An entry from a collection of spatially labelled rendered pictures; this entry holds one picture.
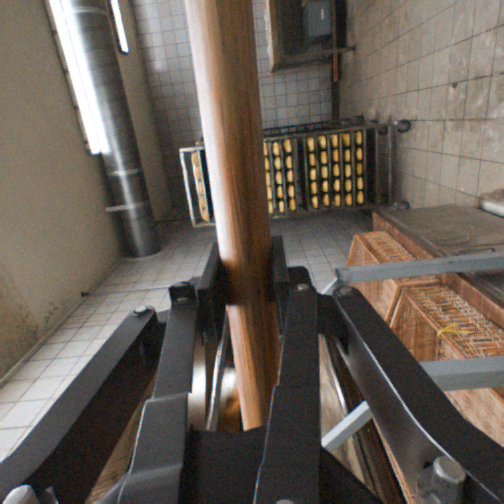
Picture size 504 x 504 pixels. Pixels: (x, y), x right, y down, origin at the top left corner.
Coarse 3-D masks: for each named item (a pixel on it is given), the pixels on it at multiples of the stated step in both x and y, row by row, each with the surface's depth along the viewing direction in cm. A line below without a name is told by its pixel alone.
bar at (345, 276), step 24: (384, 264) 111; (408, 264) 109; (432, 264) 108; (456, 264) 108; (480, 264) 108; (456, 360) 67; (480, 360) 66; (456, 384) 65; (480, 384) 65; (360, 408) 70; (336, 432) 71
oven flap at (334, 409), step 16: (320, 336) 172; (320, 352) 164; (320, 368) 155; (320, 384) 147; (336, 384) 140; (336, 400) 136; (336, 416) 129; (336, 448) 118; (352, 448) 115; (352, 464) 111; (368, 480) 102
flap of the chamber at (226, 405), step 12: (228, 324) 172; (228, 336) 163; (228, 348) 156; (228, 360) 151; (228, 372) 145; (228, 384) 140; (216, 396) 128; (228, 396) 136; (216, 408) 122; (228, 408) 131; (216, 420) 117; (228, 420) 127
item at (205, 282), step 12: (216, 252) 21; (216, 264) 19; (204, 276) 17; (216, 276) 18; (204, 288) 16; (216, 288) 17; (204, 300) 16; (216, 300) 17; (204, 312) 17; (216, 312) 17; (204, 324) 17; (216, 324) 17; (216, 336) 17
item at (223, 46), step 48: (192, 0) 15; (240, 0) 15; (192, 48) 16; (240, 48) 15; (240, 96) 16; (240, 144) 16; (240, 192) 17; (240, 240) 18; (240, 288) 19; (240, 336) 20; (240, 384) 22
